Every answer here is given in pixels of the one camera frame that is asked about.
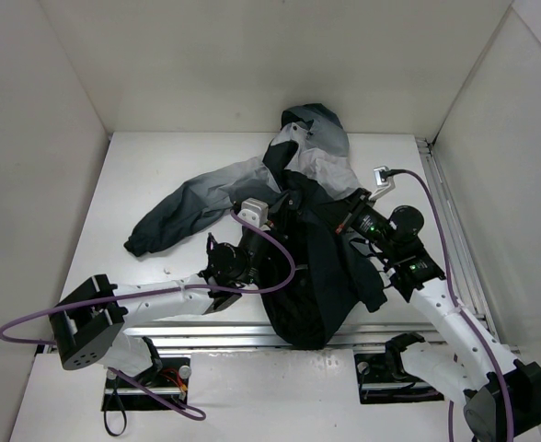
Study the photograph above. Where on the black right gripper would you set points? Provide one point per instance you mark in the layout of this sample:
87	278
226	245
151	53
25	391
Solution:
352	208

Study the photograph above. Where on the aluminium rail front table edge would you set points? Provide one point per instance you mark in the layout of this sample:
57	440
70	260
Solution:
247	337

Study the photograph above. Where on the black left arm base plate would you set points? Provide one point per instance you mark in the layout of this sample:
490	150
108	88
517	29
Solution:
167	384

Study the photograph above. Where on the aluminium rail table edge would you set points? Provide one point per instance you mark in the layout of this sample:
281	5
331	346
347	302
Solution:
433	417
247	337

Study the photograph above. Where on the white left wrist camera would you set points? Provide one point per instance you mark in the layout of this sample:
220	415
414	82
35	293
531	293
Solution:
254	212

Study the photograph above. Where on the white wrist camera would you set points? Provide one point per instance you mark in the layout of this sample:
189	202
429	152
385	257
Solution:
254	212
384	182

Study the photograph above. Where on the aluminium rail right table edge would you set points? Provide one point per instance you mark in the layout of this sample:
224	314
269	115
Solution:
433	417

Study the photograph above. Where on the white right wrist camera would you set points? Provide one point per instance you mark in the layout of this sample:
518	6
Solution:
384	182

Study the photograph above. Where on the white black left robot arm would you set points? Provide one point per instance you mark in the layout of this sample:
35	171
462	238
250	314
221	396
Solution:
92	323

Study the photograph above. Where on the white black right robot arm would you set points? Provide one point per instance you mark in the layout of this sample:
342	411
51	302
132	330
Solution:
498	393

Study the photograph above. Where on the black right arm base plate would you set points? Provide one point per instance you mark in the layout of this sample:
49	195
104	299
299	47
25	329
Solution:
378	384

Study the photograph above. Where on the grey gradient hooded jacket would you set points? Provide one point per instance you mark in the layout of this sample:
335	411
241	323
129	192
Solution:
306	164

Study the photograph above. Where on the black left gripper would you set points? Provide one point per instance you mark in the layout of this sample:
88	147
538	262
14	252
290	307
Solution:
275	221

